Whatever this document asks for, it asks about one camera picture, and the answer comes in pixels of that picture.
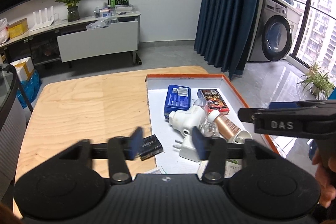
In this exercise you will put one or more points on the clear crumpled plastic bag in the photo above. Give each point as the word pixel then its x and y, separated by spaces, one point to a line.
pixel 99 24

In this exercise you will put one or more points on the clear glass bottle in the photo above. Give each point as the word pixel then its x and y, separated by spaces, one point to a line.
pixel 210 130

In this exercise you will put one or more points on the white red plastic bag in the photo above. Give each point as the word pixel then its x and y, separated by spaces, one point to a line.
pixel 3 31

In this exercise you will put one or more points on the orange rimmed cardboard box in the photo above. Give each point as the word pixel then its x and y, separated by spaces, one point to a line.
pixel 162 129

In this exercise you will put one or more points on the brown bottle white cap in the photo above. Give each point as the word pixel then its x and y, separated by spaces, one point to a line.
pixel 228 127

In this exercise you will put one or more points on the white plug charger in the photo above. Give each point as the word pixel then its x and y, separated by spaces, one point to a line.
pixel 187 150

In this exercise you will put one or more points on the round black glass table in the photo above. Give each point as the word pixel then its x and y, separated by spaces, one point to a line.
pixel 8 121

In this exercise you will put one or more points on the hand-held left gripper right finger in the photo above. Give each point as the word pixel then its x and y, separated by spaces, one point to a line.
pixel 199 144

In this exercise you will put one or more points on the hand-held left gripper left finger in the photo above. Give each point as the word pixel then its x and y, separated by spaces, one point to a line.
pixel 135 144

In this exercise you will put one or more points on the white yellow cardboard box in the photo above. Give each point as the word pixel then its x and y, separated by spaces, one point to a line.
pixel 23 67

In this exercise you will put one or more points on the person's right hand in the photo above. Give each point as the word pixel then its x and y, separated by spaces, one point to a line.
pixel 325 182

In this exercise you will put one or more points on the clear plastic organizer boxes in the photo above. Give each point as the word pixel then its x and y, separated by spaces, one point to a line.
pixel 109 12

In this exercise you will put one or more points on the small black box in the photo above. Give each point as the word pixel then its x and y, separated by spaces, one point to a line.
pixel 149 146

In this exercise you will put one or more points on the blue fabric item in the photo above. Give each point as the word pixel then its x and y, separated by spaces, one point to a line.
pixel 332 95

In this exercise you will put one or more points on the white plug-in vaporizer top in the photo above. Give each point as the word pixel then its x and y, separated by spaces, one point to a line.
pixel 241 136

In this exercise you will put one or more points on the dark blue curtain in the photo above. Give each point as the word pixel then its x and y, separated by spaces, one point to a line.
pixel 228 14

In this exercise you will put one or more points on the small white carton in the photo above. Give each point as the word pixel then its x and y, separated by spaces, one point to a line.
pixel 232 167

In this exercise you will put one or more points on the long television cabinet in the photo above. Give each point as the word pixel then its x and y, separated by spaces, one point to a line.
pixel 36 35

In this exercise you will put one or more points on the blue plastic bag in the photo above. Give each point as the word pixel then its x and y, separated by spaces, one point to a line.
pixel 27 90

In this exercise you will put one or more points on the blue tin box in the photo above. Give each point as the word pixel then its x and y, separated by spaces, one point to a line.
pixel 177 100

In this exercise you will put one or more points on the white plug-in vaporizer green button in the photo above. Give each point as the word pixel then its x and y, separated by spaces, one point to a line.
pixel 187 119

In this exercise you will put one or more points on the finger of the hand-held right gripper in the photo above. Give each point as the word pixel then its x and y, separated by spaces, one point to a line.
pixel 282 105
pixel 246 115

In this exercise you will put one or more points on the colourful playing card box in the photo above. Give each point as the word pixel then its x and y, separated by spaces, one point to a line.
pixel 214 100

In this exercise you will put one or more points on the white drawer front panel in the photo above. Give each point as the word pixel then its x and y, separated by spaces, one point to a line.
pixel 98 41

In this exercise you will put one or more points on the white router with antennas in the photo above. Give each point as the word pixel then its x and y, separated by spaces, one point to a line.
pixel 42 24

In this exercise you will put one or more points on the potted spider plant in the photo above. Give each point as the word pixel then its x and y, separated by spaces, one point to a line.
pixel 316 81

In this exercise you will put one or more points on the silver front-load washing machine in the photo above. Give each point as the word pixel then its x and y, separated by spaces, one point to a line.
pixel 274 40

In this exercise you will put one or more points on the black rolled mat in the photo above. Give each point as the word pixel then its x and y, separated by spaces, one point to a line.
pixel 138 60

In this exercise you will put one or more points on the laundry countertop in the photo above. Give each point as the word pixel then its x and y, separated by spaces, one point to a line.
pixel 294 7

